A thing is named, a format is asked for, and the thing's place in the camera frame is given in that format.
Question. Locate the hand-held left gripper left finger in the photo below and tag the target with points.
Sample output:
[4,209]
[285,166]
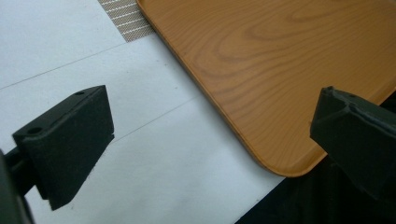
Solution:
[68,146]

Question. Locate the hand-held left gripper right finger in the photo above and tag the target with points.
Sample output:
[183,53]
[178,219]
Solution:
[358,137]

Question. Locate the wooden tray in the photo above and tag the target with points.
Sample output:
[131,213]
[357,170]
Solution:
[274,71]

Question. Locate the beige woven placemat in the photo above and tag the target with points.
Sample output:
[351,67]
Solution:
[126,18]

